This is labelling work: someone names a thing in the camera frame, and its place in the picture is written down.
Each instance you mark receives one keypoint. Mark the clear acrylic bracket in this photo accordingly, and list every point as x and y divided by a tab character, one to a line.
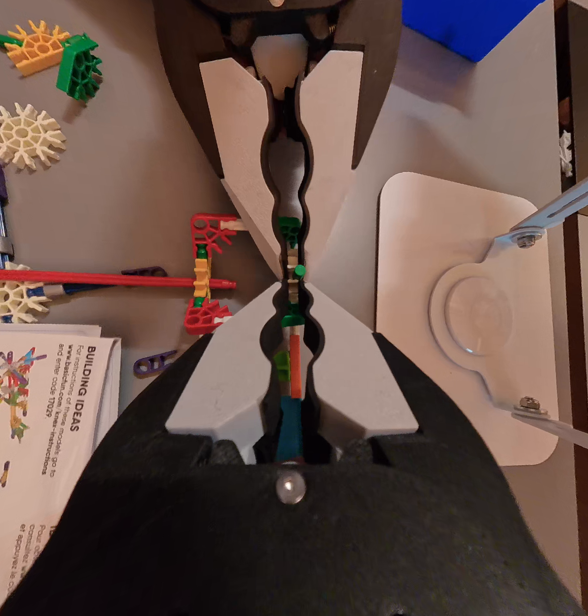
477	317

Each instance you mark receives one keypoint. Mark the cream snowflake connector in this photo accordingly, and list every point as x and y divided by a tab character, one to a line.
33	135

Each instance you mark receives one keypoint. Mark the blue plastic bin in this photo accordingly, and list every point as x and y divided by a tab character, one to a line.
467	24

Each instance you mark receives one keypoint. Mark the multicolour toy construction model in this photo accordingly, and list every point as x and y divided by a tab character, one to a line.
288	426

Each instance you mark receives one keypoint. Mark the yellow connector green rod assembly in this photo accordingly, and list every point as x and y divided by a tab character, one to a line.
29	60

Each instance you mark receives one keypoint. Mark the white instruction leaflet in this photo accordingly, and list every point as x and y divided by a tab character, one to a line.
58	433

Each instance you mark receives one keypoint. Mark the purple clip connector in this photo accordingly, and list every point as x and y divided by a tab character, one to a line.
144	368

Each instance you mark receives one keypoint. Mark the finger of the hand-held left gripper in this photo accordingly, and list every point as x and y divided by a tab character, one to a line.
332	144
241	144

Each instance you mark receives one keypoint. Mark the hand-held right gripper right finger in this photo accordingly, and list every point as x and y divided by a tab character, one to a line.
366	385

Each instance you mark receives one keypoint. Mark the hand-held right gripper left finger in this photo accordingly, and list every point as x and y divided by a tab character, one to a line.
222	385

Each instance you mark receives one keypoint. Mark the small green rod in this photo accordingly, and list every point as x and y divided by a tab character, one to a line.
300	271

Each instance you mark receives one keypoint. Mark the green fan connector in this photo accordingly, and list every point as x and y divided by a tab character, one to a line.
77	67

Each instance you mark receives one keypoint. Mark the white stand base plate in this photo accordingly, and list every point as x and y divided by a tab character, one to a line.
404	240

